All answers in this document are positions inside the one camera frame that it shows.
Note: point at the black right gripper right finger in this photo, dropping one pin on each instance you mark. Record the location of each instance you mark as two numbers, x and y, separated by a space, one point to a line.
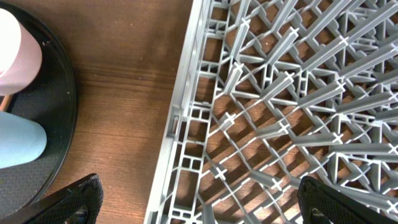
320 203

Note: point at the pink bowl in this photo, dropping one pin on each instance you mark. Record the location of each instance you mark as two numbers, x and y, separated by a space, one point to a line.
21 55

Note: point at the grey dishwasher rack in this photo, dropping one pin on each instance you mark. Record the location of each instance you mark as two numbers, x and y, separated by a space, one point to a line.
268 92

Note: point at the light blue cup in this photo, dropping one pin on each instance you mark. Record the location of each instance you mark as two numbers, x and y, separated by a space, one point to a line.
22 140

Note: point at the round black serving tray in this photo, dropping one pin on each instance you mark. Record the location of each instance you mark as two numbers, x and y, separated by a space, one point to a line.
51 101

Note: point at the right wooden chopstick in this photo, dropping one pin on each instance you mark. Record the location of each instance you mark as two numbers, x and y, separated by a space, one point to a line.
6 102

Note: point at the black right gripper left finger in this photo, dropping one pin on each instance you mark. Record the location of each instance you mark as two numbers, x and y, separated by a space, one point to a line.
79 202

